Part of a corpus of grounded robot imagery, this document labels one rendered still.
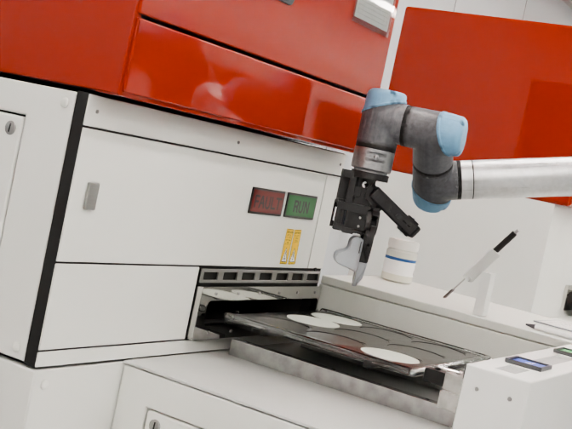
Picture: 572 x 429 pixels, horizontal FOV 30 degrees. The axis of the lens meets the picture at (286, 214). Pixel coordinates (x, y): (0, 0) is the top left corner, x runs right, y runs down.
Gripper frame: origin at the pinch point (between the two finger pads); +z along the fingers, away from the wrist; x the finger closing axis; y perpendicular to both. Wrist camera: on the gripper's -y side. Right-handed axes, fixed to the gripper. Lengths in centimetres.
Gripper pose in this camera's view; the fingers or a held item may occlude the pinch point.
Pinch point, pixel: (358, 279)
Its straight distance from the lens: 199.4
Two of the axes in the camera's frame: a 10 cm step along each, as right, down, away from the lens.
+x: 0.4, 0.6, -10.0
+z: -2.0, 9.8, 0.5
